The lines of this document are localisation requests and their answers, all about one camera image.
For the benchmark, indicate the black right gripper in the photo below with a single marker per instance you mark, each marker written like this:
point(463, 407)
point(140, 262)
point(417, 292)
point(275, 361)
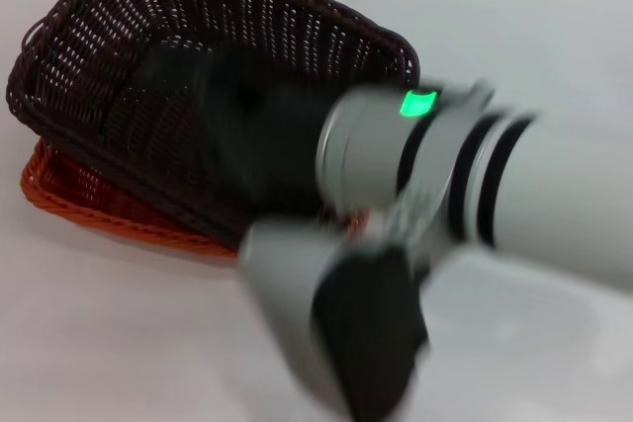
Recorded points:
point(267, 135)

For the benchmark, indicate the dark brown woven plastic basket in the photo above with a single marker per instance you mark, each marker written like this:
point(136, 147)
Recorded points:
point(148, 46)

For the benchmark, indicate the orange woven plastic basket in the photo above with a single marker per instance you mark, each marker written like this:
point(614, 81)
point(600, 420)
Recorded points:
point(59, 204)

